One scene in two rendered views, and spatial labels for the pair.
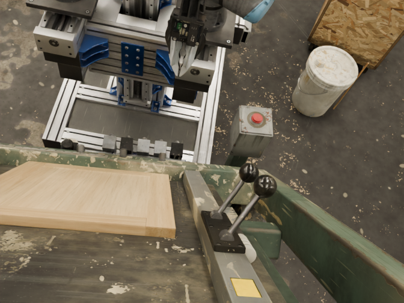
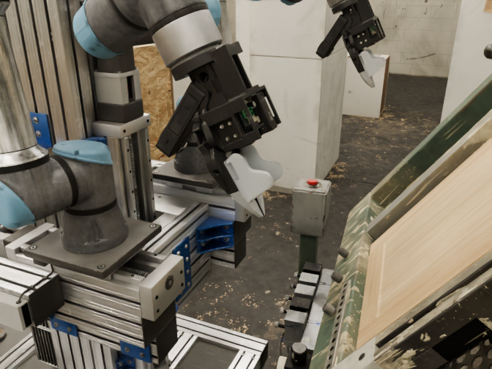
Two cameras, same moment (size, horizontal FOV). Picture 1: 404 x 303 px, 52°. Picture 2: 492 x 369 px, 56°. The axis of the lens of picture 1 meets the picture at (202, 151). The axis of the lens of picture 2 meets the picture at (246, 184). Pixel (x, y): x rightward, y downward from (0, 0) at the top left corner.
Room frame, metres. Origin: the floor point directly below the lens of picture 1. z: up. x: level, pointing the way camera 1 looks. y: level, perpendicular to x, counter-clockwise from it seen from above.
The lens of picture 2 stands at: (0.27, 1.24, 1.59)
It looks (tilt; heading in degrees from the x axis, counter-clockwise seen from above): 24 degrees down; 302
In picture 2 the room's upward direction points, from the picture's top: straight up
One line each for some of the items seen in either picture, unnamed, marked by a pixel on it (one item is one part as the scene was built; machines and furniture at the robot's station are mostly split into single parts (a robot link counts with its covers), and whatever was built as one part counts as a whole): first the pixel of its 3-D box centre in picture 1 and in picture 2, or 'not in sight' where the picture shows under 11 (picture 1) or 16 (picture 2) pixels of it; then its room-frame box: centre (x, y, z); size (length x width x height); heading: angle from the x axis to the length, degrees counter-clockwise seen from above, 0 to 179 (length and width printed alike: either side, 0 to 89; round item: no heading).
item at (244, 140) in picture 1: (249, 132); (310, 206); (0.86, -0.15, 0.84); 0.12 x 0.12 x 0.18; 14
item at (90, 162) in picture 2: not in sight; (83, 171); (1.07, 0.64, 1.20); 0.13 x 0.12 x 0.14; 85
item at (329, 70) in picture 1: (326, 79); not in sight; (1.80, -0.58, 0.24); 0.32 x 0.30 x 0.47; 98
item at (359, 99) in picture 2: not in sight; (362, 84); (2.15, -4.67, 0.36); 0.58 x 0.45 x 0.72; 8
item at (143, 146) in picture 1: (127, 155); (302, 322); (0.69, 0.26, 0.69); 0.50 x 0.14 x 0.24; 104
